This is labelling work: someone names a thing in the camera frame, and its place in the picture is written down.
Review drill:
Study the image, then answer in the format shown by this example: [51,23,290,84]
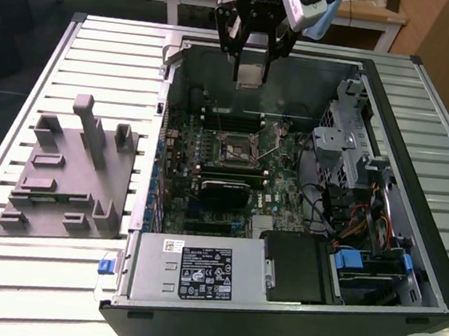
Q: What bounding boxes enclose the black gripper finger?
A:
[209,0,253,83]
[261,18,301,87]

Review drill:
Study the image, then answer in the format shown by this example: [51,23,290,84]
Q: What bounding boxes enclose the black expansion slot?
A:
[183,218,244,238]

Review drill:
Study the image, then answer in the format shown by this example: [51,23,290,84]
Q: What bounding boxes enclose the silver metal drive cage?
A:
[306,75,399,194]

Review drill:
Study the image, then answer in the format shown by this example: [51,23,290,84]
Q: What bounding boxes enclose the blue plastic clip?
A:
[399,252,416,276]

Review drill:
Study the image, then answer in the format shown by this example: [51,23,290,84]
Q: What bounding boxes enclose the silver power supply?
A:
[114,227,269,313]

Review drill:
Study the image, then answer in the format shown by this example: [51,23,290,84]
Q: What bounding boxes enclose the black RAM slot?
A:
[199,114,266,129]
[199,170,269,184]
[200,104,268,118]
[200,109,267,124]
[199,160,269,174]
[198,165,269,180]
[198,120,266,133]
[198,176,268,190]

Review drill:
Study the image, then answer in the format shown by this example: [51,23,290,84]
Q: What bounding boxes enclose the small silver heat sink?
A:
[249,214,275,238]

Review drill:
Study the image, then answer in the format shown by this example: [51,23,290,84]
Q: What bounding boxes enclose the metal socket cover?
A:
[248,118,287,163]

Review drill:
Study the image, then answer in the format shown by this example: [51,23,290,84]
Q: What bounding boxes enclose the blue disk carrier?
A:
[332,247,366,274]

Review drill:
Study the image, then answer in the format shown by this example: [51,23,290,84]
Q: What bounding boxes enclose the CPU socket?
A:
[215,129,260,169]

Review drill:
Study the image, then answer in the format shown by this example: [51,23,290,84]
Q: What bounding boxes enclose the black wire bundle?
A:
[296,180,355,240]

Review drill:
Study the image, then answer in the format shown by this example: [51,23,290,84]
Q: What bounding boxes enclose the silver CPU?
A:
[235,62,267,89]

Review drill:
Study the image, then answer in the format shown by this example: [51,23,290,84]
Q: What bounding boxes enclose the grey parts rack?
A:
[0,86,152,251]

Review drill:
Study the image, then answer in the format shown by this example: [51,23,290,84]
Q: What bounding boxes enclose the coloured wire bundle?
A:
[337,200,398,245]

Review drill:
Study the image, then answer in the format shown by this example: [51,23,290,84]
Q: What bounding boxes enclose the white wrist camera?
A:
[277,0,340,38]

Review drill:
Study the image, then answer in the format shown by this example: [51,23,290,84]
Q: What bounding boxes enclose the green motherboard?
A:
[148,103,337,251]

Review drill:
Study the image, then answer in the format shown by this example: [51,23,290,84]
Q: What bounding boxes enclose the disk bay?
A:
[324,243,429,314]

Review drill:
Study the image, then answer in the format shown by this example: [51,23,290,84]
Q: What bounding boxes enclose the blue case latch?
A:
[96,257,115,276]

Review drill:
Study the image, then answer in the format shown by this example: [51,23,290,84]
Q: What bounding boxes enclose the small black expansion card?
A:
[198,178,252,211]

